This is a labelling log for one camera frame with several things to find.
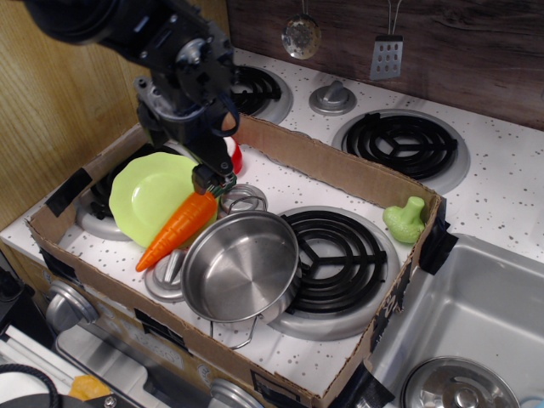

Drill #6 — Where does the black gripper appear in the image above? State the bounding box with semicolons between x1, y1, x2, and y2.
133;76;240;195

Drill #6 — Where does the orange toy carrot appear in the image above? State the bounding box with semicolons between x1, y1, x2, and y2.
135;174;237;272

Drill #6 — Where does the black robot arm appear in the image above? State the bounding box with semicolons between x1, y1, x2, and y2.
24;1;240;196

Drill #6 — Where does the light green plastic plate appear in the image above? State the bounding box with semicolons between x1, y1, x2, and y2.
109;152;217;249

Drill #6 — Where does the white and red toy cheese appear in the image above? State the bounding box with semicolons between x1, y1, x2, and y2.
224;137;243;174

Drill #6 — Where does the silver knob behind pot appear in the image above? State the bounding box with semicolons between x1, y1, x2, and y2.
218;184;268;218

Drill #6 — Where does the back left stove burner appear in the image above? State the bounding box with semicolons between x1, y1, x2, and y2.
231;66;293;124

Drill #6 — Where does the stove burner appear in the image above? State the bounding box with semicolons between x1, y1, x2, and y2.
332;109;470;195
231;66;293;124
270;206;400;341
76;142;196;243

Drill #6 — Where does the front left stove burner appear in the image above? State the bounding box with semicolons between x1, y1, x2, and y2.
76;142;196;243

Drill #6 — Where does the silver knob near pot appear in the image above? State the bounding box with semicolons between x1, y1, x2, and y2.
144;249;186;303

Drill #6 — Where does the stainless steel pot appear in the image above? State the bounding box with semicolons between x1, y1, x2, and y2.
180;210;302;348

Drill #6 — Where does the silver back stove knob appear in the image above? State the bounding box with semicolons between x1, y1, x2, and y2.
309;80;357;116

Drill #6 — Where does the hanging metal slotted spoon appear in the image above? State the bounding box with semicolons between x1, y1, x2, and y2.
281;1;321;60

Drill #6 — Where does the brown cardboard fence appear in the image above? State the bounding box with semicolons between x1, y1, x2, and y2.
27;116;445;407

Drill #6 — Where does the silver front left oven knob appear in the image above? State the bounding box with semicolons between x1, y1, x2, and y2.
46;280;99;332

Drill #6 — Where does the silver oven knob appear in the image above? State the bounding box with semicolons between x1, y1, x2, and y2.
46;280;99;332
207;378;263;408

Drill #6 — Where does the front right stove burner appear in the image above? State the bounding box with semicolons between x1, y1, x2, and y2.
270;206;400;341

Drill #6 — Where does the back right stove burner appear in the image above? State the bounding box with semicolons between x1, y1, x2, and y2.
332;109;470;195

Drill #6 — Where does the hanging metal spatula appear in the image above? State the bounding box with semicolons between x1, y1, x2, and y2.
369;1;404;81

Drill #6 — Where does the green toy broccoli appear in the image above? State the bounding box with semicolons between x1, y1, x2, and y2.
382;196;425;244

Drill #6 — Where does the silver front centre oven knob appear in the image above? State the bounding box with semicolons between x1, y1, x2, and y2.
207;378;263;408

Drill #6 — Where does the orange object bottom left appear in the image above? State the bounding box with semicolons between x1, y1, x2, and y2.
68;375;111;401

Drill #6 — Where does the silver sink basin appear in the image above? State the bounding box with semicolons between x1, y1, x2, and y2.
371;235;543;407

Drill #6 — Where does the steel pot lid in sink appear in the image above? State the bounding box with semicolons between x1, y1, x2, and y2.
399;357;520;407

